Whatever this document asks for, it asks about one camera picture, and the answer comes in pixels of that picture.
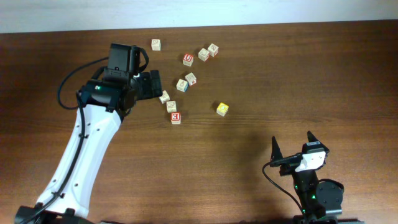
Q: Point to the plain wooden Z block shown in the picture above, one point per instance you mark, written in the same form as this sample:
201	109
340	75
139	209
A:
156	44

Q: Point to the red E wooden block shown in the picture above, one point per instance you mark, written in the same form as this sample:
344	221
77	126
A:
175	118

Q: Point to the wooden 5 block red side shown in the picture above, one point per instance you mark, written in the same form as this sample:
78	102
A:
171	106

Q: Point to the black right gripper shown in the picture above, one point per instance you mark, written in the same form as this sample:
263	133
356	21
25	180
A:
277	153

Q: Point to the wooden K block red side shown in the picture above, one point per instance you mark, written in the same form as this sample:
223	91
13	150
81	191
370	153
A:
191	79

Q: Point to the wooden pineapple block yellow side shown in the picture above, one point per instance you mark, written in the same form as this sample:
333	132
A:
222	109

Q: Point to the blue 5 wooden block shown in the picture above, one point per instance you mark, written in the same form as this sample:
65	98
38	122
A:
164	97

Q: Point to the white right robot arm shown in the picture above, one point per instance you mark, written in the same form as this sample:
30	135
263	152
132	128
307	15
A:
319	200

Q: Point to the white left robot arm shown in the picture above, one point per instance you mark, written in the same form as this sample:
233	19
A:
102	105

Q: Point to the red U wooden block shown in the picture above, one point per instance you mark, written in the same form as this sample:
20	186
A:
188	60

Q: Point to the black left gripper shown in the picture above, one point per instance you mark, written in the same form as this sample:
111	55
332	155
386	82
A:
150	87

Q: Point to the plain wooden I block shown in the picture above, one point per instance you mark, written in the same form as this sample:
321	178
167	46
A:
203	54

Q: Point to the far plain wooden block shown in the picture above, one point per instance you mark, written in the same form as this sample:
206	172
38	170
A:
213	50

